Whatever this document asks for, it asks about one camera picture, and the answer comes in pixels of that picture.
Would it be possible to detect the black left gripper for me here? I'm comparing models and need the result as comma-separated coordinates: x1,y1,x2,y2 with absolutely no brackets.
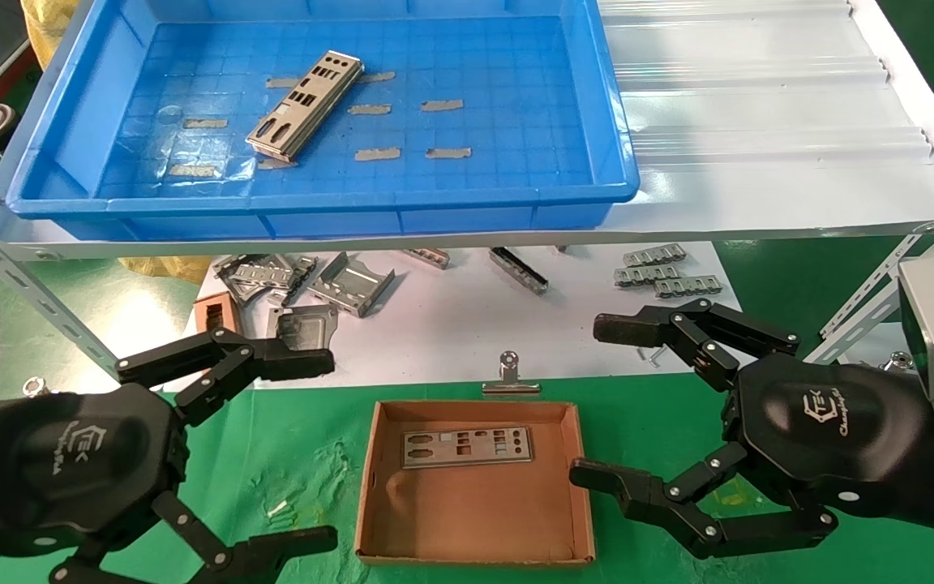
0,327,340,584

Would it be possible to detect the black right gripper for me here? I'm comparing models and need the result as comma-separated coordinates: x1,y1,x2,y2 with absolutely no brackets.
568,298,934,560

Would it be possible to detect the single metal io plate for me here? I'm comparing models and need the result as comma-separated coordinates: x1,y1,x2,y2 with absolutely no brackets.
401,426,533,470

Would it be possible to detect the open brown cardboard box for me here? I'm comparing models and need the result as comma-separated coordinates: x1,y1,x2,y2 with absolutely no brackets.
353,399,596,566

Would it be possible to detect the blue plastic tray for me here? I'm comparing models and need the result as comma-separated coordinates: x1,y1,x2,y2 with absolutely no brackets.
3,0,640,243

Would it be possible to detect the green table cloth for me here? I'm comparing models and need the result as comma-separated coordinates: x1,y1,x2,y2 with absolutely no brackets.
0,375,934,584

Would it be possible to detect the bent metal sheet part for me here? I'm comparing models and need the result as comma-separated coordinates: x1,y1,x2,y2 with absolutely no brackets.
213,255,273,307
267,255,319,308

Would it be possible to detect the yellow plastic bag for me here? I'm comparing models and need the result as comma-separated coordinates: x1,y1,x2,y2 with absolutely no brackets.
19,0,103,70
117,256,213,283

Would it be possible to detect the grey metal shelf rack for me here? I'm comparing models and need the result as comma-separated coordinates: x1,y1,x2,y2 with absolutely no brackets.
0,0,934,394

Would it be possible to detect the stack of metal io plates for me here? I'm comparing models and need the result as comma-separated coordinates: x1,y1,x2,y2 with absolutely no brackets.
245,49,365,160

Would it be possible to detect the small slotted metal rail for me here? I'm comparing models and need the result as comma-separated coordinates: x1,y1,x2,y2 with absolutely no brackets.
614,264,679,287
623,243,688,268
653,275,722,298

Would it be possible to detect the brown rectangular cardboard frame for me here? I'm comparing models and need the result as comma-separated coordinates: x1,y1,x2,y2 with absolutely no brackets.
194,292,242,335

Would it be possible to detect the square metal bracket tray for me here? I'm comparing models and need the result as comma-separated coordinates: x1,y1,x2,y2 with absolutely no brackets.
266,304,340,351

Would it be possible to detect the slotted metal rail plate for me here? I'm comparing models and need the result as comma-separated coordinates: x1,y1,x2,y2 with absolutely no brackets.
228,258,299,286

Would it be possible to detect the folded metal bracket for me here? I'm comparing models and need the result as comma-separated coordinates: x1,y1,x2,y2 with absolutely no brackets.
306,251,396,318

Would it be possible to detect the dark metal rail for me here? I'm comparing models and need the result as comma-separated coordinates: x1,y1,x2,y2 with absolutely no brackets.
489,247,550,294

